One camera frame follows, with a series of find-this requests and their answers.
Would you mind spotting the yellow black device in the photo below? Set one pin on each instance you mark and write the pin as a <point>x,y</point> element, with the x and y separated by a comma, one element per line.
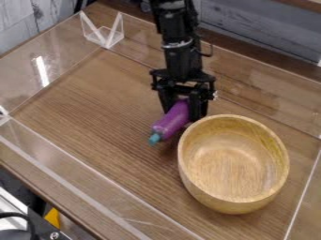
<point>54,218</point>

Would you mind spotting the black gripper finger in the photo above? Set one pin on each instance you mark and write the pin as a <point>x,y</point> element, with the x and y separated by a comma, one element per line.
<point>198,106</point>
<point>167,98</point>

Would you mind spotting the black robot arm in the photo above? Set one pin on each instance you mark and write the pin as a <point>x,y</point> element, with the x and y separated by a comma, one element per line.
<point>175,19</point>

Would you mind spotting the purple toy eggplant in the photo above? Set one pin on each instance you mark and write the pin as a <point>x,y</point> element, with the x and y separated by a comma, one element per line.
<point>171,122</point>

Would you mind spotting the clear acrylic corner bracket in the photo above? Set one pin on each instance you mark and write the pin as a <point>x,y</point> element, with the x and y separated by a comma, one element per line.
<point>104,36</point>

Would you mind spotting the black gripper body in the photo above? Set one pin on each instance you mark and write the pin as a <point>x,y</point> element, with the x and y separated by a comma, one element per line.
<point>183,74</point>

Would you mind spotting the light wooden bowl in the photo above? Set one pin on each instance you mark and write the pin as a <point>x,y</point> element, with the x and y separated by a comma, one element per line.
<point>233,162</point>

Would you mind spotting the clear acrylic tray wall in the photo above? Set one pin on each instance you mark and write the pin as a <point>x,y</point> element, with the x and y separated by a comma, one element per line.
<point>90,198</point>

